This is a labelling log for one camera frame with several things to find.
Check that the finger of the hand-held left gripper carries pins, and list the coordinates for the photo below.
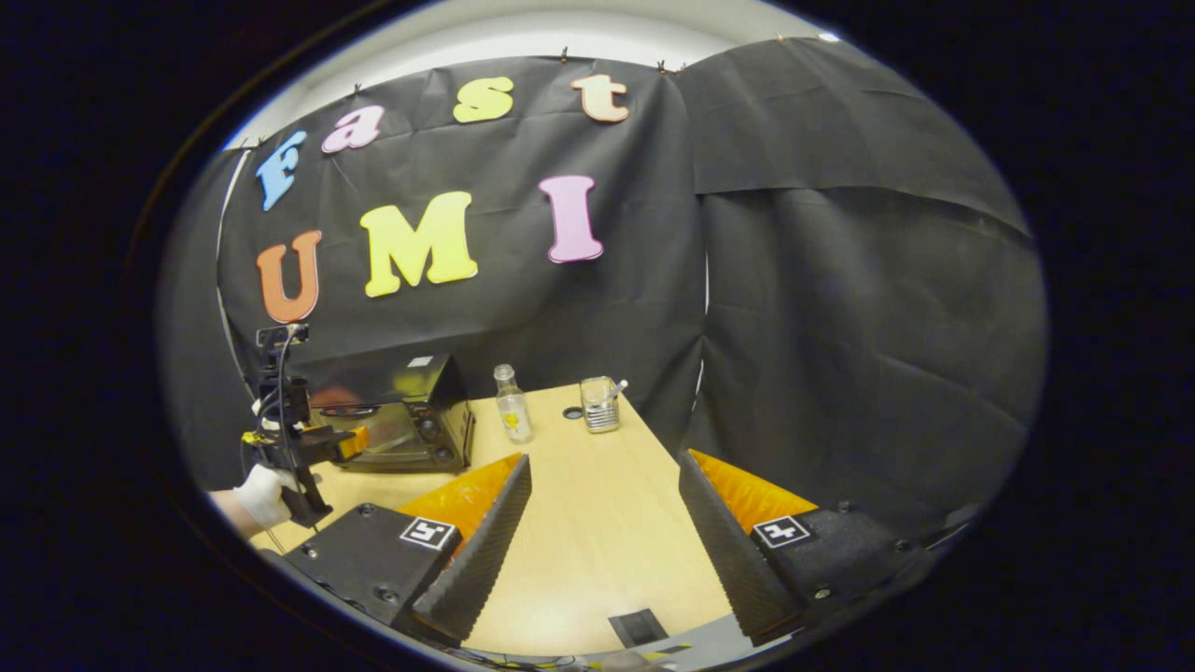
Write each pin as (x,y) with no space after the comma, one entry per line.
(334,444)

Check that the black electric oven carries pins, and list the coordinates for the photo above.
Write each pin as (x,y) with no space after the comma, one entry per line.
(411,383)

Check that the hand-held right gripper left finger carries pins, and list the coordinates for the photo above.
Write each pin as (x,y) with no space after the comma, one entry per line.
(485,551)

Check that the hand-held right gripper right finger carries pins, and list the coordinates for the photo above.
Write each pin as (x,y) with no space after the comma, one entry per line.
(728,551)

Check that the black backdrop cloth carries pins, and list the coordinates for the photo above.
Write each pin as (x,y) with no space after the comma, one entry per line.
(840,308)

